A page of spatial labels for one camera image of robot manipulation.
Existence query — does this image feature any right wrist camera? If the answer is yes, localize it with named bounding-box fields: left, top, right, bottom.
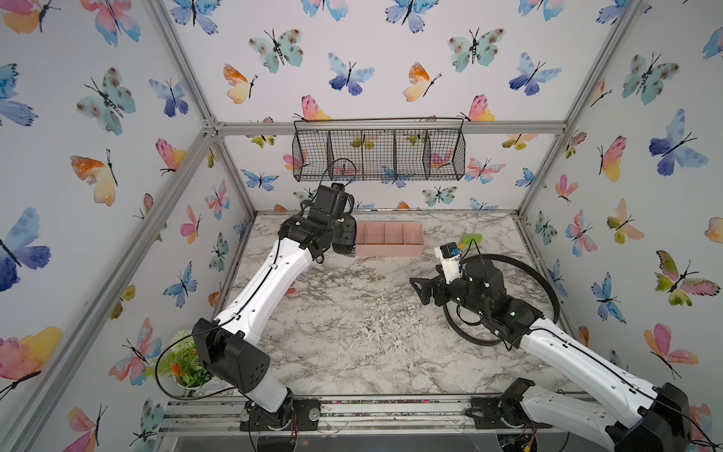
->
left=434, top=242, right=462, bottom=284

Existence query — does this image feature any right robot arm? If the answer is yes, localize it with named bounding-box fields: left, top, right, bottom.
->
left=410, top=254, right=722, bottom=451

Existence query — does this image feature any black belt coil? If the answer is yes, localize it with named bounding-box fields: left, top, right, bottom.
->
left=442, top=253, right=562, bottom=344

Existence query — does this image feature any black wire wall basket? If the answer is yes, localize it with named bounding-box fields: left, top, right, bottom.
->
left=284, top=117, right=466, bottom=185

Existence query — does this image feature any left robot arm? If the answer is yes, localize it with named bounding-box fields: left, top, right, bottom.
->
left=188, top=183, right=357, bottom=429

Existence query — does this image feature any pink compartment storage tray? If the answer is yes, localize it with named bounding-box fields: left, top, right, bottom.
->
left=355, top=221, right=425, bottom=257

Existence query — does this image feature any potted artificial flower plant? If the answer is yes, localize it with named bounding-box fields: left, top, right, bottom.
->
left=157, top=330, right=214, bottom=390

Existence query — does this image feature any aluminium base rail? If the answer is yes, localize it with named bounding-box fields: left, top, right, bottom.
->
left=157, top=394, right=634, bottom=437

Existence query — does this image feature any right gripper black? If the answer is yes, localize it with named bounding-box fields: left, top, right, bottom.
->
left=410, top=263, right=491, bottom=324

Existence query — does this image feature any green yellow toy shovel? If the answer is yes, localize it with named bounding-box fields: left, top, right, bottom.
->
left=458, top=234, right=483, bottom=252

